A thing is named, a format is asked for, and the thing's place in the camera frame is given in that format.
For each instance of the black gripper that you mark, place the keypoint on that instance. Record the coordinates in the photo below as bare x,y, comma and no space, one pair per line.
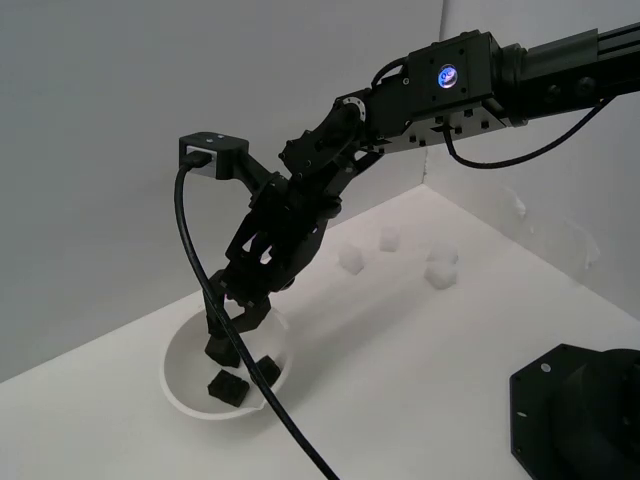
280,235

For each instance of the black foam cube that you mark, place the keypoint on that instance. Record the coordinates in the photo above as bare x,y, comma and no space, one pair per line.
227,389
217,352
270,371

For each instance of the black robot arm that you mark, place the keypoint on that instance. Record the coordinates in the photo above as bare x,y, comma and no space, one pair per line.
500,65

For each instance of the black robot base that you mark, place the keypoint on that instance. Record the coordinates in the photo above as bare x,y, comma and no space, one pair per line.
575,415

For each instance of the white bowl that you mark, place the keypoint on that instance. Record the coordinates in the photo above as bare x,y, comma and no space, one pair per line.
185,360

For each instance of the white foam cube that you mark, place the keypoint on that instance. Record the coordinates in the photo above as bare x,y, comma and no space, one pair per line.
441,276
352,259
390,239

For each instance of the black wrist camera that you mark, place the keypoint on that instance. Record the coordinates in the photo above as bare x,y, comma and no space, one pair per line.
220,150

